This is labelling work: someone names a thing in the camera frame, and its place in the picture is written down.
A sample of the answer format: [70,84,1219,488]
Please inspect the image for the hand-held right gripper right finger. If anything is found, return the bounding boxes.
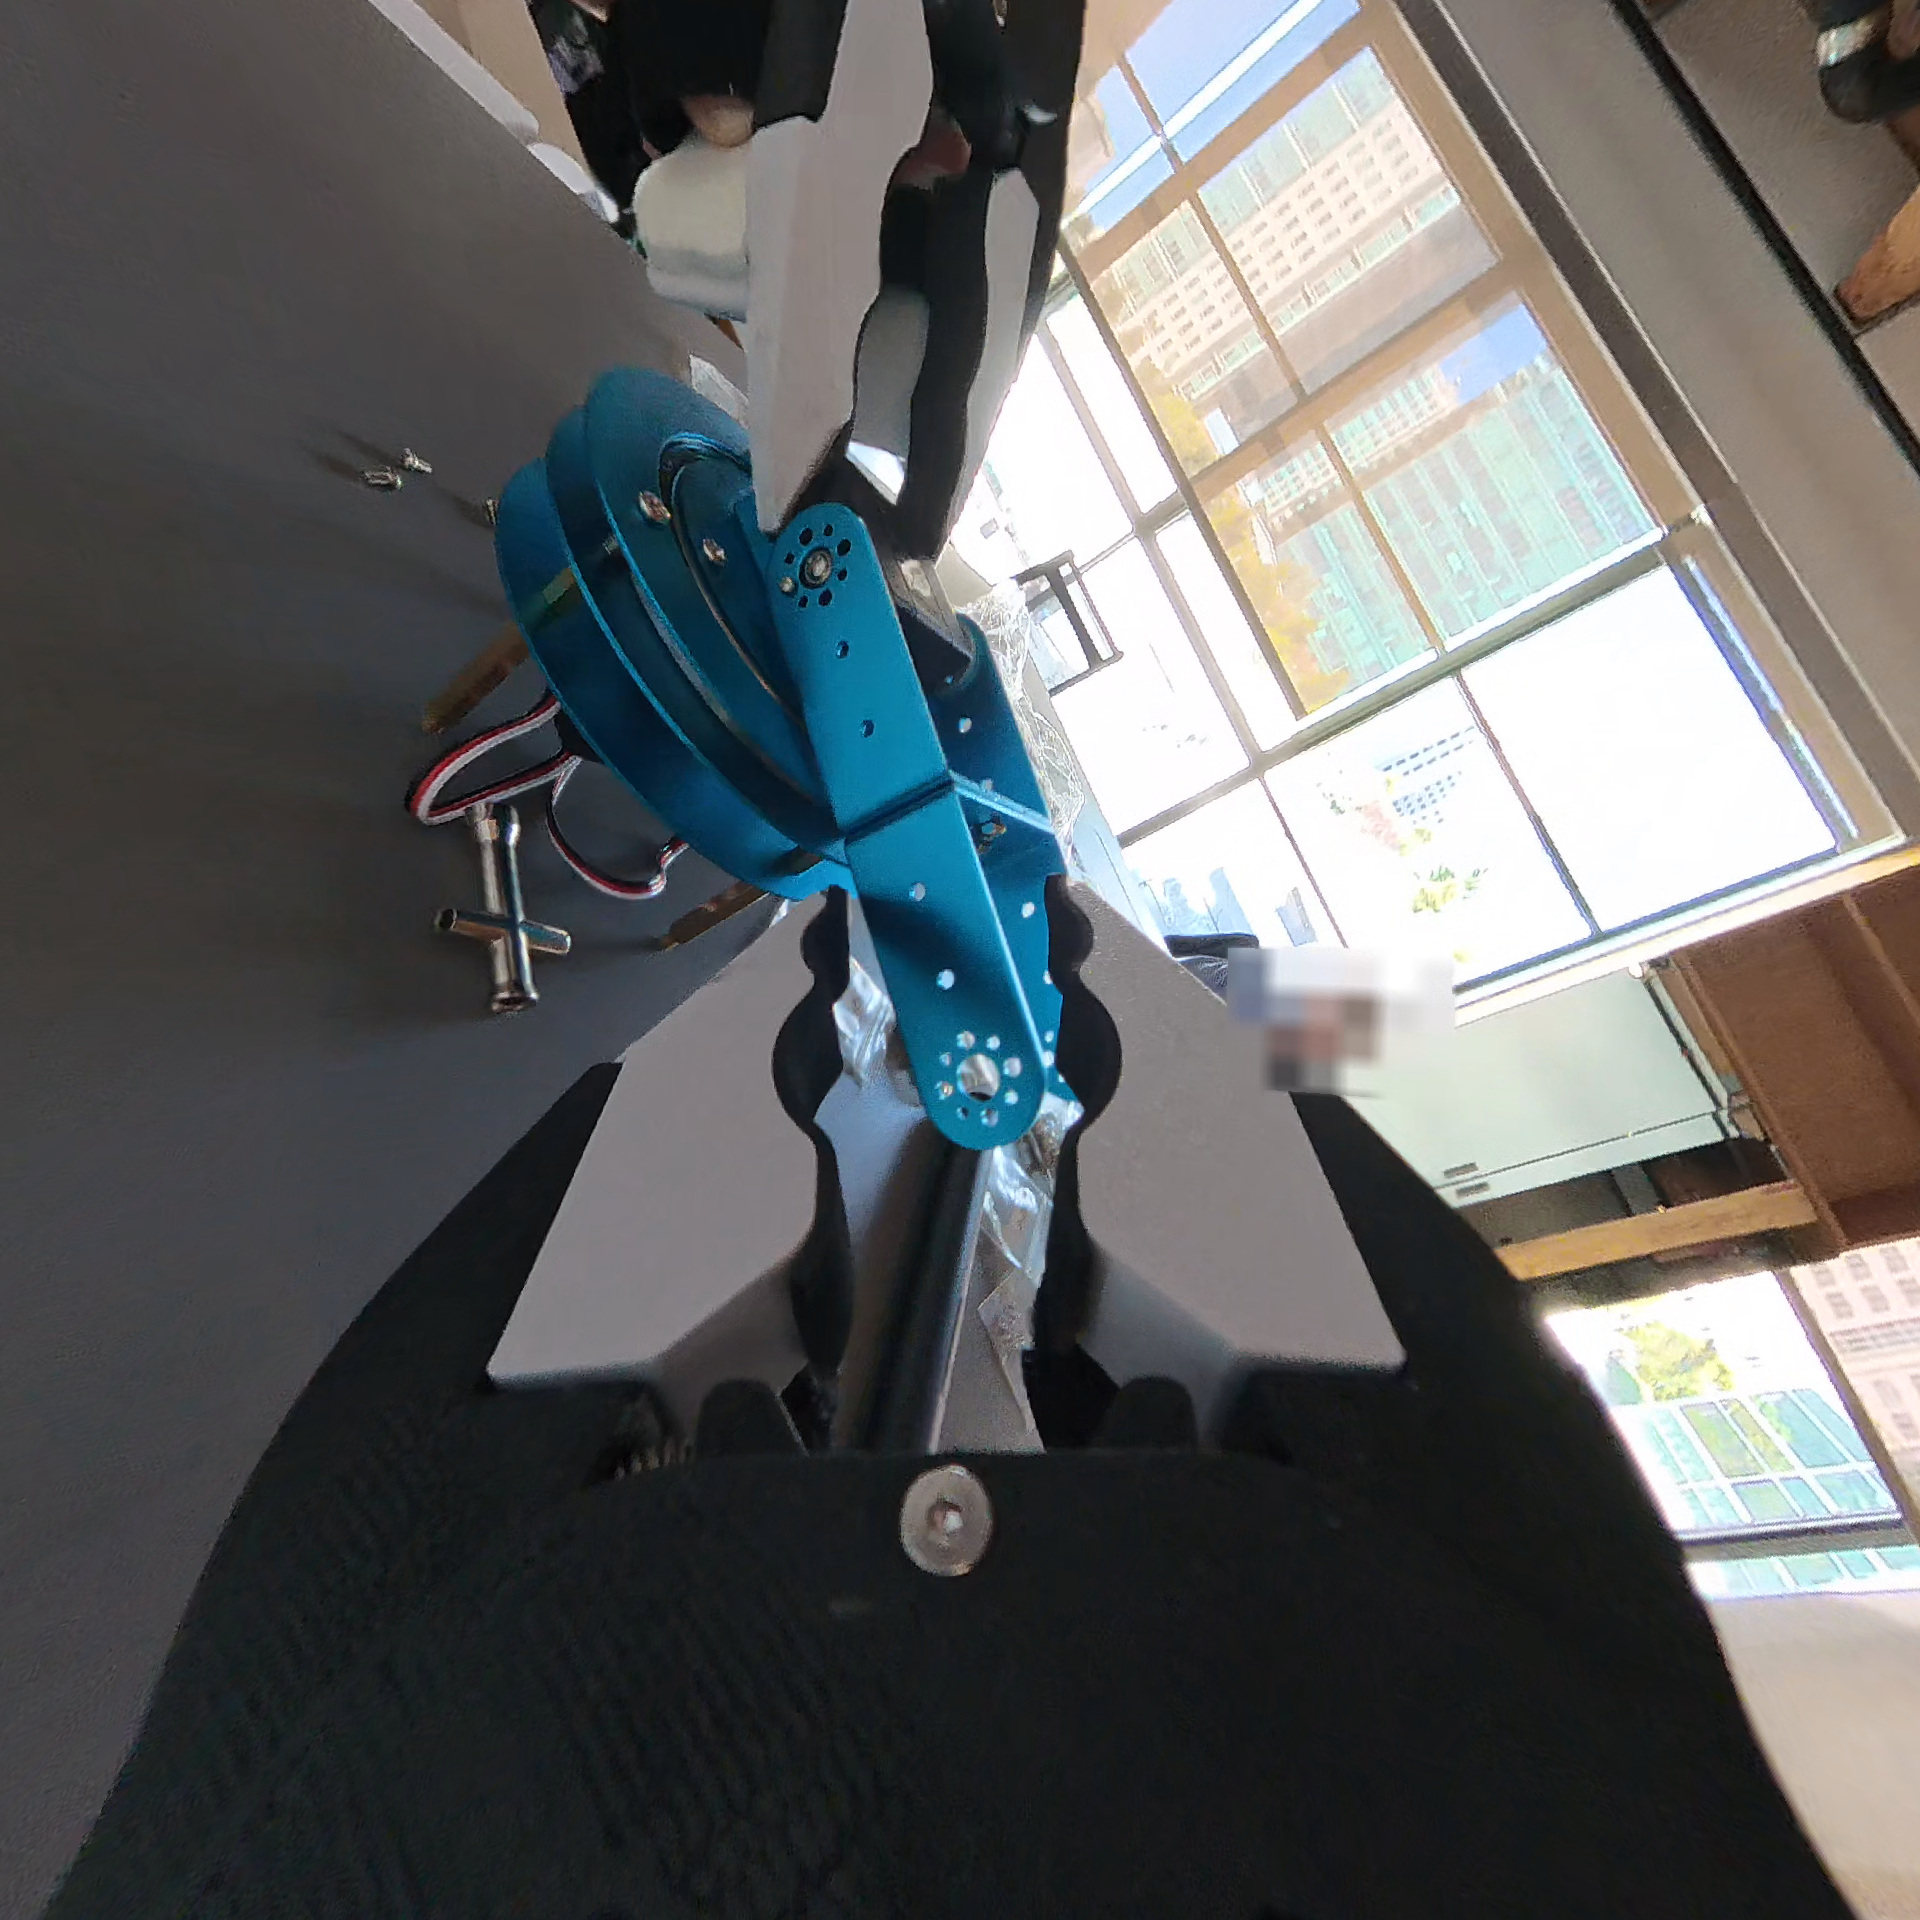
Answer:
[1029,880,1409,1455]

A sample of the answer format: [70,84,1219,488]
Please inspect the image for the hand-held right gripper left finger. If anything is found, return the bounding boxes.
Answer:
[483,897,850,1455]

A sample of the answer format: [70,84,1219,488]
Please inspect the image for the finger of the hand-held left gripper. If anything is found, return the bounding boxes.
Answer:
[882,0,1085,559]
[737,0,936,534]

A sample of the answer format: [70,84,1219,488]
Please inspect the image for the blue toy robot arm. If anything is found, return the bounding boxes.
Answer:
[421,368,1085,1157]

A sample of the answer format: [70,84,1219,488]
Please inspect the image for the grey desk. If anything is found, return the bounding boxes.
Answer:
[0,0,844,1920]

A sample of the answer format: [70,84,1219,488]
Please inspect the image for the small screw bag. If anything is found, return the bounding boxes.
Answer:
[974,1114,1078,1356]
[825,957,930,1105]

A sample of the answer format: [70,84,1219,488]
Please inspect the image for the black tube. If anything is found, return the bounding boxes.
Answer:
[863,1140,993,1455]

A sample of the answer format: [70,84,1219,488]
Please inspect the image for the silver cross wrench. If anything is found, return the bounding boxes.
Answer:
[435,799,591,1021]

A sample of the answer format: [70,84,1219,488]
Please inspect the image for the white low cabinet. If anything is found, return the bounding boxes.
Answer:
[1409,968,1747,1201]

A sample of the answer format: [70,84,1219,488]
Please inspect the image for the large clear plastic bag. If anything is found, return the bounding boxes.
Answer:
[957,577,1099,862]

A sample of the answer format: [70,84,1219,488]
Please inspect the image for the small window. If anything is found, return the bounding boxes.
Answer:
[1544,1242,1920,1596]

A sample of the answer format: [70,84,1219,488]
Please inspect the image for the large grid window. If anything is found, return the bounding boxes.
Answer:
[957,0,1909,995]

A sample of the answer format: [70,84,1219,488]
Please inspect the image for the wooden cabinet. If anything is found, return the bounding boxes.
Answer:
[1497,862,1920,1283]

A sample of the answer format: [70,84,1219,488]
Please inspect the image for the red white black servo cable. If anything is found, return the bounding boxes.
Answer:
[538,756,695,906]
[407,714,586,835]

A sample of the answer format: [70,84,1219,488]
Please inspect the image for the black chair frame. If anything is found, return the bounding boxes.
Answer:
[1019,550,1125,678]

